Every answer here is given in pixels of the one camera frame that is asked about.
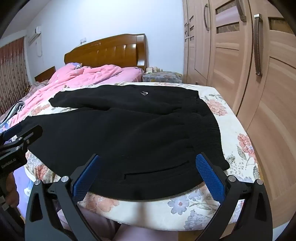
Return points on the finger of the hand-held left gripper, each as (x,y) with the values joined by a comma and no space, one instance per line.
(12,131)
(30,136)

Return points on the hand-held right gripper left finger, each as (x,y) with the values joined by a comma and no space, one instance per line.
(83,178)

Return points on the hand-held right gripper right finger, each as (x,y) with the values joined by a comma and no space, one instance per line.
(209,176)

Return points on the black pants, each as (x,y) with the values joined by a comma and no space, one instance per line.
(138,129)

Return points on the person's left hand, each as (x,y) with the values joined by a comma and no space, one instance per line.
(12,192)

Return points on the grey clothing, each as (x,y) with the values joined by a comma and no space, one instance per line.
(13,111)

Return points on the purple bed sheet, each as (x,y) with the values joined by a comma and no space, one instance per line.
(22,180)

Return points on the brown patterned curtain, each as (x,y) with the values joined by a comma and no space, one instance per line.
(11,69)

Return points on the floral cream blanket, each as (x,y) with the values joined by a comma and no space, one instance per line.
(231,115)

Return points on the small wooden headboard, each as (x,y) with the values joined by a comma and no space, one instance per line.
(45,74)

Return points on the pink quilt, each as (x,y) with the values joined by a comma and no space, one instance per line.
(81,76)

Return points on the white air conditioner pipe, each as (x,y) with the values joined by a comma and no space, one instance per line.
(40,46)

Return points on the white air conditioner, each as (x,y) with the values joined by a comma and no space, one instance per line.
(34,37)

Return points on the nightstand with floral cover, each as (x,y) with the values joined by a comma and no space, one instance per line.
(161,76)

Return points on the wooden bed headboard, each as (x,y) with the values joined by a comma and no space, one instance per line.
(111,48)

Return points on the light wooden wardrobe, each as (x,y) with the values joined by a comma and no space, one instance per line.
(231,58)

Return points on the white wall socket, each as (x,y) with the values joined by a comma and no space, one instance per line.
(83,41)

